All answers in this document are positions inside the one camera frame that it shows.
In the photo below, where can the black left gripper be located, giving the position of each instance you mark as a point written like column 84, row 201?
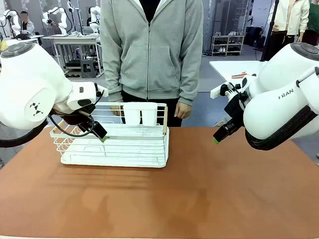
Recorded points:
column 72, row 117

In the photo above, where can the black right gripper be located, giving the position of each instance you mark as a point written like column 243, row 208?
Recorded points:
column 236, row 112

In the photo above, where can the person's right forearm grey sleeve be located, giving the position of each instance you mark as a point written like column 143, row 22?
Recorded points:
column 111, row 74

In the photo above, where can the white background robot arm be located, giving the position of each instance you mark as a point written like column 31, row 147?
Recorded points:
column 95, row 20
column 59, row 20
column 12, row 21

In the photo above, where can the person's left forearm grey sleeve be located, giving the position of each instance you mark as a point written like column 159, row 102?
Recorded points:
column 192, row 79

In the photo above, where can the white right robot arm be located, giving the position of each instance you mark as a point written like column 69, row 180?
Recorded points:
column 279, row 99

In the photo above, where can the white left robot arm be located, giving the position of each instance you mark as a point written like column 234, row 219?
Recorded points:
column 30, row 82

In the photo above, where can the person's right hand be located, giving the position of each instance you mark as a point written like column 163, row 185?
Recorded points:
column 115, row 110

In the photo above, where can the person's left hand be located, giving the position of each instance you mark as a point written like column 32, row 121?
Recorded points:
column 183, row 110

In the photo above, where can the white plastic bag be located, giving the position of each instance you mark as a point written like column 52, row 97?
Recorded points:
column 219, row 123

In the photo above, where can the white double cutlery holder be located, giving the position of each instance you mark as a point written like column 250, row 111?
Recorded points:
column 139, row 113

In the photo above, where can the grey plastic step stool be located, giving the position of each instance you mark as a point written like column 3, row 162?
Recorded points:
column 88, row 68

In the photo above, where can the large white side table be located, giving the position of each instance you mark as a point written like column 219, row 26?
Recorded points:
column 229, row 68

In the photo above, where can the white shoe rack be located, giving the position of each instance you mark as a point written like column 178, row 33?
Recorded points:
column 228, row 44

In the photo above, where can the person in grey hoodie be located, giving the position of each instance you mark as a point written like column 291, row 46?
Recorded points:
column 149, row 49

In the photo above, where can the white background workbench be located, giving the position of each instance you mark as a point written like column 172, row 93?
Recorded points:
column 74, row 38

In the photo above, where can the black tripod pole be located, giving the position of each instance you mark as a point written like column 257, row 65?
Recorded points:
column 270, row 30

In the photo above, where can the white background desk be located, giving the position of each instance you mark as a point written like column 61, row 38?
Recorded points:
column 22, row 39

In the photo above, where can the seated person in grey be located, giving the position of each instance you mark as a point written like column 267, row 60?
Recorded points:
column 26, row 25

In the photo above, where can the person in white jacket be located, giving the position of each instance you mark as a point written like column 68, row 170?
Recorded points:
column 289, row 17

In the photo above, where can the person in green top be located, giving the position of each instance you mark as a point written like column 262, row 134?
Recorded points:
column 312, row 22

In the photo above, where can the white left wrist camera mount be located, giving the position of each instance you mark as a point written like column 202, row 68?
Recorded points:
column 103, row 90

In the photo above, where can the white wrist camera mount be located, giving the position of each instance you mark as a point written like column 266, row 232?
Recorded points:
column 103, row 90
column 216, row 90

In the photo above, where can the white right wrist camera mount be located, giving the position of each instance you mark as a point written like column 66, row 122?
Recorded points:
column 216, row 90

